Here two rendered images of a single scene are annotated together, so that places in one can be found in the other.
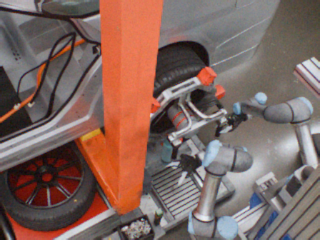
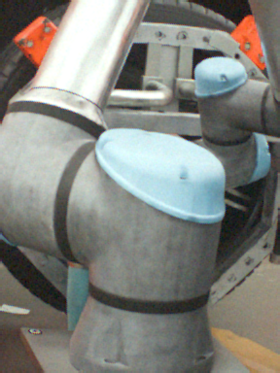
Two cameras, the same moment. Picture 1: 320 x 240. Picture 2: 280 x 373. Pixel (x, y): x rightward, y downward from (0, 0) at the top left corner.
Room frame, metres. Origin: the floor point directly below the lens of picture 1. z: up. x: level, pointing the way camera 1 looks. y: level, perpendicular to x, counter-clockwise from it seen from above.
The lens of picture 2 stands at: (0.01, -0.78, 1.22)
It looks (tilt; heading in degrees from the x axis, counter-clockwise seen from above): 12 degrees down; 22
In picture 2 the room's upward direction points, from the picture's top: 5 degrees clockwise
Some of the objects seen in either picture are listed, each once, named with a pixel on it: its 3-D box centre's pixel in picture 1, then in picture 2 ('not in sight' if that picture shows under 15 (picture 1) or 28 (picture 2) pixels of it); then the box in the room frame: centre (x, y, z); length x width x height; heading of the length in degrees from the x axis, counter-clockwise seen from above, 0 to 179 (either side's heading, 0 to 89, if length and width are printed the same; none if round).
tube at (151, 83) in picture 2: (178, 116); (124, 73); (1.54, -0.12, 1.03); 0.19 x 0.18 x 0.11; 38
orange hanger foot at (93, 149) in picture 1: (98, 148); not in sight; (1.43, 0.35, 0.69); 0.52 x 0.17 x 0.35; 38
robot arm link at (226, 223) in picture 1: (224, 229); (151, 213); (0.89, -0.43, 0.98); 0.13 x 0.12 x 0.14; 85
